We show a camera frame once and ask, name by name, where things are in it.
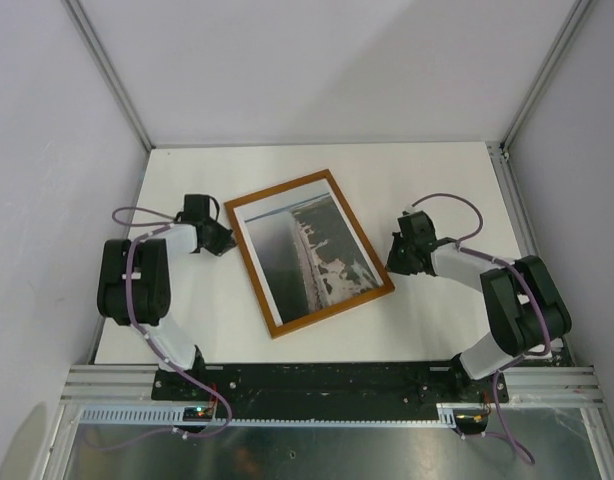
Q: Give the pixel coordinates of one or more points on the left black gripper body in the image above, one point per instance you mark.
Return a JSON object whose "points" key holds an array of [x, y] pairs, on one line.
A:
{"points": [[209, 220]]}

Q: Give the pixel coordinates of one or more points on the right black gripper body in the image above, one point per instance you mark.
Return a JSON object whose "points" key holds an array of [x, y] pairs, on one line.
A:
{"points": [[399, 258]]}

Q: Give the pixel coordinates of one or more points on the aerial beach photo print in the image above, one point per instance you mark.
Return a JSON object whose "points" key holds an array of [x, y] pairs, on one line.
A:
{"points": [[307, 250]]}

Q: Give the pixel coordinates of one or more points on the wooden picture frame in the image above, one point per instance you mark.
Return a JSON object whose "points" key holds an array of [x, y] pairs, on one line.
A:
{"points": [[267, 300]]}

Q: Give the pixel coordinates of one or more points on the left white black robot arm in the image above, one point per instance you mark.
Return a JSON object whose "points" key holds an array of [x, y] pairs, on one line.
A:
{"points": [[134, 286]]}

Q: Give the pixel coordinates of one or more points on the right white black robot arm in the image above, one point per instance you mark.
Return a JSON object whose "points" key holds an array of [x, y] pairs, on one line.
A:
{"points": [[524, 308]]}

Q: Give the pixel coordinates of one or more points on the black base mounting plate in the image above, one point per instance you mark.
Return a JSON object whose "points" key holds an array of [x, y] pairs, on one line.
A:
{"points": [[365, 390]]}

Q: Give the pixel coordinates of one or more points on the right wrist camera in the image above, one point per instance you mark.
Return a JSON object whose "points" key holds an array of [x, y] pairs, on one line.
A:
{"points": [[410, 210]]}

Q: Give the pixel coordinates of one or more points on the grey slotted cable duct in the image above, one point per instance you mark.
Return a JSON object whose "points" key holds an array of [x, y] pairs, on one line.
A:
{"points": [[193, 416]]}

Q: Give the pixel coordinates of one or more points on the aluminium front rail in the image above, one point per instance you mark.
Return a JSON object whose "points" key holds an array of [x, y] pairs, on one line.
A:
{"points": [[528, 387]]}

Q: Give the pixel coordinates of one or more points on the left aluminium corner post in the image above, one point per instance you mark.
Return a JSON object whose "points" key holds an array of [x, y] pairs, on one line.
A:
{"points": [[103, 62]]}

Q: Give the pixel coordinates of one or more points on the aluminium corner post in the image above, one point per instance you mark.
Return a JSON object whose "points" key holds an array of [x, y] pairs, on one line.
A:
{"points": [[564, 39], [103, 62]]}

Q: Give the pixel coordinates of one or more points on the right aluminium corner post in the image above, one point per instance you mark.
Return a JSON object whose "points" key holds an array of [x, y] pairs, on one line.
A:
{"points": [[564, 39]]}

